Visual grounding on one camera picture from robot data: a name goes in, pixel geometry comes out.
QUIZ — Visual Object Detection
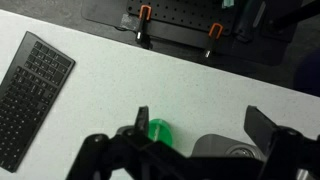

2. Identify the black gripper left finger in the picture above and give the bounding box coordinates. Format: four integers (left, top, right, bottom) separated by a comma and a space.
134, 105, 151, 142

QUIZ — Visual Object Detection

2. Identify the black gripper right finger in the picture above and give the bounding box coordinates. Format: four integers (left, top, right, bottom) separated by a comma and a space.
243, 105, 280, 158

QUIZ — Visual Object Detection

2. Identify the green plastic cup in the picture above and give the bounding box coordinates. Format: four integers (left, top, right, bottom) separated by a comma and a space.
147, 118, 174, 150

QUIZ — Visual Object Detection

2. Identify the stainless steel sink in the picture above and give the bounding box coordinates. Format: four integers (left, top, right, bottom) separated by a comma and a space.
191, 133, 268, 162

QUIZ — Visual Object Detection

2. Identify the black floor plate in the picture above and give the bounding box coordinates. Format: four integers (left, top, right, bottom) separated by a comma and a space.
80, 0, 292, 66

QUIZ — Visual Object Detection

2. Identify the black computer keyboard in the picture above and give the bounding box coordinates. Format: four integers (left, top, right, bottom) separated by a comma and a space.
0, 30, 77, 174

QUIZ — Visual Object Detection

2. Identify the black perforated mounting board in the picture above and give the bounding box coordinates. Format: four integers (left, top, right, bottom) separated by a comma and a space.
125, 0, 238, 37

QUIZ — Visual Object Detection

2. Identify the black stand leg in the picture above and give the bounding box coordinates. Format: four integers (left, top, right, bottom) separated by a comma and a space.
268, 0, 320, 32

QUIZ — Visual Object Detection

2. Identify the orange handled black clamp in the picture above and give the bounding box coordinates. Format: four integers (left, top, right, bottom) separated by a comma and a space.
134, 4, 153, 44
203, 22, 224, 59

